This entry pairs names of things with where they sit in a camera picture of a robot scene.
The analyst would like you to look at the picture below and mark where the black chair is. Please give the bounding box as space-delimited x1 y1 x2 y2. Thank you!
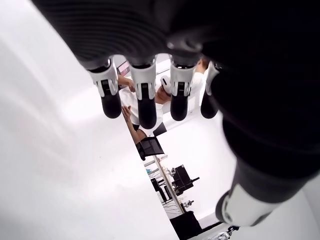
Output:
136 121 168 161

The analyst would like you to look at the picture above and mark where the bystander bare forearm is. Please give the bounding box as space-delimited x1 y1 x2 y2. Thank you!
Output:
117 74 136 91

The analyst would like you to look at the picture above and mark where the metal shelf post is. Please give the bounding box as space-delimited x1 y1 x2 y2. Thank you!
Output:
154 154 186 215

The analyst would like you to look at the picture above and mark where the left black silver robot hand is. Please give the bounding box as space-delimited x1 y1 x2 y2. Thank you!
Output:
31 0 320 228

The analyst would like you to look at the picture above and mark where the seated person in white shirt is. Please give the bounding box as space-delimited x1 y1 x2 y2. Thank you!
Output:
118 82 175 145

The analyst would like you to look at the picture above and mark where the black boxy machine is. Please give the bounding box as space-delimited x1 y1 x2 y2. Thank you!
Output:
172 164 201 199

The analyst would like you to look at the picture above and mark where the pink-screen smartphone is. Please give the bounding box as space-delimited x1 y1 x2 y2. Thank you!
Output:
117 61 131 77

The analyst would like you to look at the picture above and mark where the standing silver humanoid robot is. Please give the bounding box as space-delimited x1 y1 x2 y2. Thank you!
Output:
216 224 240 240

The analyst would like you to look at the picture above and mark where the black cabinet on casters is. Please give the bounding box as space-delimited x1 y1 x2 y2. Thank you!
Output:
168 210 203 235

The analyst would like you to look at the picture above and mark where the white VR headset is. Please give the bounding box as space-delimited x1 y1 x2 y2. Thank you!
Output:
159 74 173 97

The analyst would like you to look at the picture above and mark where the dark-haired bystander in white shirt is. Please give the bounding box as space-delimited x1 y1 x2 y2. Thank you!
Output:
191 57 210 103

